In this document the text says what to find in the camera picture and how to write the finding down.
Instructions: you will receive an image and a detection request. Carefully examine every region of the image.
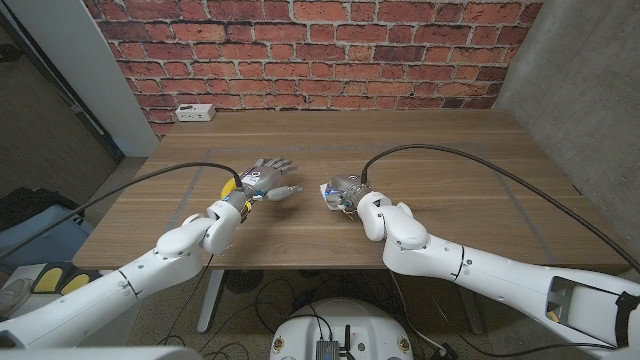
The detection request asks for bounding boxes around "black bag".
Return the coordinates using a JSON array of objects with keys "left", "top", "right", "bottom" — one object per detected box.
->
[{"left": 0, "top": 187, "right": 86, "bottom": 232}]

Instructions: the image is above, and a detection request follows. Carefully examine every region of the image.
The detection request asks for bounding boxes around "grey table leg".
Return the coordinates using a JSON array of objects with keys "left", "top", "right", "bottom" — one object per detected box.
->
[{"left": 457, "top": 289, "right": 486, "bottom": 335}]

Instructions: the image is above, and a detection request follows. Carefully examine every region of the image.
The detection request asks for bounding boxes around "white table leg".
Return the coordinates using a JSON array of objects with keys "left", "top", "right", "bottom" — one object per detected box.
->
[{"left": 197, "top": 269, "right": 226, "bottom": 334}]

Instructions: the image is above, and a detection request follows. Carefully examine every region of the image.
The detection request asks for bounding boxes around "black yellow padded device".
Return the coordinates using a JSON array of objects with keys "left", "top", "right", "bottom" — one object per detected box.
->
[{"left": 30, "top": 266, "right": 104, "bottom": 296}]

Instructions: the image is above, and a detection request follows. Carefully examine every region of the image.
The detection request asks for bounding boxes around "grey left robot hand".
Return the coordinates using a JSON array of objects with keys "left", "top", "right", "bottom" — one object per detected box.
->
[{"left": 227, "top": 157, "right": 305, "bottom": 211}]

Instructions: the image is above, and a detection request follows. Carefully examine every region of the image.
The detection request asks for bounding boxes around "black round floor fan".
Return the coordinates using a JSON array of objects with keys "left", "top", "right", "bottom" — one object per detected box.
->
[{"left": 224, "top": 269, "right": 265, "bottom": 294}]

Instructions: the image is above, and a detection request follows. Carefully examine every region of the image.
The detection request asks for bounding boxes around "white paper shipping label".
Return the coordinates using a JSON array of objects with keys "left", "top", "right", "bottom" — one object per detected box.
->
[{"left": 319, "top": 181, "right": 346, "bottom": 212}]

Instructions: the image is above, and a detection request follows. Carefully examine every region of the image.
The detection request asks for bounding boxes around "thin black cable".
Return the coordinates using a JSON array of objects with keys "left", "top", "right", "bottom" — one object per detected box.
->
[
  {"left": 432, "top": 299, "right": 619, "bottom": 359},
  {"left": 158, "top": 253, "right": 216, "bottom": 347}
]

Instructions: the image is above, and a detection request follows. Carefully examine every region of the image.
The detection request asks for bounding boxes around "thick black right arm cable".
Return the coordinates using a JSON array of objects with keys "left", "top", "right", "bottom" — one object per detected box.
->
[{"left": 360, "top": 143, "right": 640, "bottom": 274}]

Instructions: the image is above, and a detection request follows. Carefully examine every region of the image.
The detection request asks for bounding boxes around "yellow toy banana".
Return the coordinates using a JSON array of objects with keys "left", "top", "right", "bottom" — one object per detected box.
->
[{"left": 220, "top": 177, "right": 242, "bottom": 200}]

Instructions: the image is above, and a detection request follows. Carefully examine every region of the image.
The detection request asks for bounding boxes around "white power strip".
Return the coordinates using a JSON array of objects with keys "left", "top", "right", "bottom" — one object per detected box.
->
[{"left": 174, "top": 103, "right": 217, "bottom": 123}]

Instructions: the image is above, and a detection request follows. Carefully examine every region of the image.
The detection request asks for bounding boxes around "blue plastic bin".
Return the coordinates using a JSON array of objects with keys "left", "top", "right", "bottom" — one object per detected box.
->
[{"left": 0, "top": 202, "right": 96, "bottom": 274}]

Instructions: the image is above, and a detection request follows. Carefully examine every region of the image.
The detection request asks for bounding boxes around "white floor cable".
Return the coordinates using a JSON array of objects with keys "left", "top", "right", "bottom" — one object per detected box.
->
[{"left": 389, "top": 272, "right": 449, "bottom": 354}]

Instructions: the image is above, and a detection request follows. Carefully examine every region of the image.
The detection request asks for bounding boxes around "red brick printed backdrop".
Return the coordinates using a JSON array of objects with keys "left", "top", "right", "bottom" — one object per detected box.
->
[{"left": 82, "top": 0, "right": 545, "bottom": 139}]

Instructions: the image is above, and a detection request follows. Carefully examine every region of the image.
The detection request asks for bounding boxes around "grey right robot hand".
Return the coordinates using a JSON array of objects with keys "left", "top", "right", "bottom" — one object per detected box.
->
[{"left": 322, "top": 173, "right": 374, "bottom": 214}]

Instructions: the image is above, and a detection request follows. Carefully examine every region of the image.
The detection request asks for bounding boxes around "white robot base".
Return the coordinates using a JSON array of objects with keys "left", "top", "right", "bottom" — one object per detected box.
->
[{"left": 269, "top": 298, "right": 415, "bottom": 360}]

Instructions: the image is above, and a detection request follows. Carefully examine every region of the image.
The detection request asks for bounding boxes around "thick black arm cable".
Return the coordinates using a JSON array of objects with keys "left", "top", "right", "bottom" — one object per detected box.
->
[
  {"left": 0, "top": 161, "right": 245, "bottom": 261},
  {"left": 360, "top": 143, "right": 640, "bottom": 274}
]

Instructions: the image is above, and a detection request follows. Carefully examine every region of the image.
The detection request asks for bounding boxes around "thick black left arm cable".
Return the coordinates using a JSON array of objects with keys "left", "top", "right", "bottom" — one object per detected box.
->
[{"left": 0, "top": 161, "right": 245, "bottom": 261}]

